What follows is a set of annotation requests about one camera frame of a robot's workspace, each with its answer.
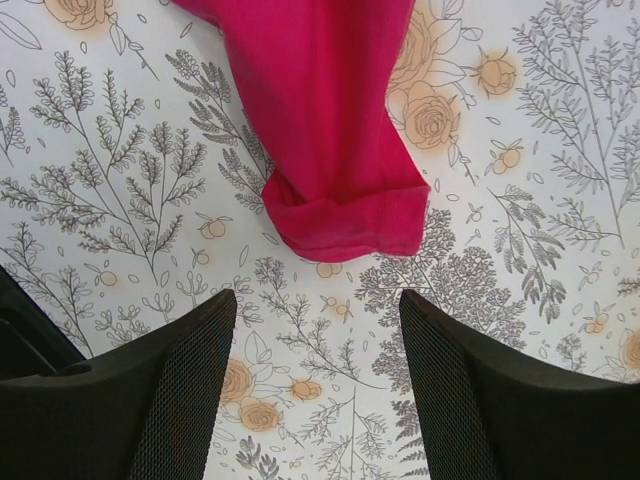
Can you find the floral table mat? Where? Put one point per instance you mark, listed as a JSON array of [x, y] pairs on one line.
[[130, 194]]

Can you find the magenta t shirt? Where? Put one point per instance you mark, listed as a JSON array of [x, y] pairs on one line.
[[312, 77]]

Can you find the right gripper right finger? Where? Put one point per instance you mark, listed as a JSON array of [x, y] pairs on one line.
[[488, 411]]

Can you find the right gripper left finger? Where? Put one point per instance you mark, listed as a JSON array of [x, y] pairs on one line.
[[145, 410]]

